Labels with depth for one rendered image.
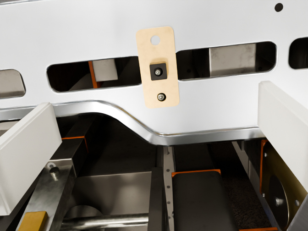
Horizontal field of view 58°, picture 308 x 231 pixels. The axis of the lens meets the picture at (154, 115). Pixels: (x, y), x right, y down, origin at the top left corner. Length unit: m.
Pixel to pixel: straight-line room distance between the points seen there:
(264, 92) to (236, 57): 0.15
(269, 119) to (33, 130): 0.13
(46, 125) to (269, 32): 0.23
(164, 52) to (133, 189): 0.21
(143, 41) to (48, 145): 0.15
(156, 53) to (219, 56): 0.07
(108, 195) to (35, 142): 0.27
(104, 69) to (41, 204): 0.21
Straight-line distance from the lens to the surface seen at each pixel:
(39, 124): 0.17
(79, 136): 0.43
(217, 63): 0.31
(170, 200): 0.76
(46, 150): 0.18
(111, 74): 0.43
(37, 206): 0.34
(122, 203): 0.43
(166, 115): 0.31
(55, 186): 0.35
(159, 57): 0.29
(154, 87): 0.30
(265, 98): 0.17
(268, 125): 0.17
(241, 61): 0.32
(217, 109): 0.31
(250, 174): 0.73
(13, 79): 0.35
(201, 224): 0.32
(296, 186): 0.32
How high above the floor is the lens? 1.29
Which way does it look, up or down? 67 degrees down
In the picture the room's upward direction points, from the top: 175 degrees counter-clockwise
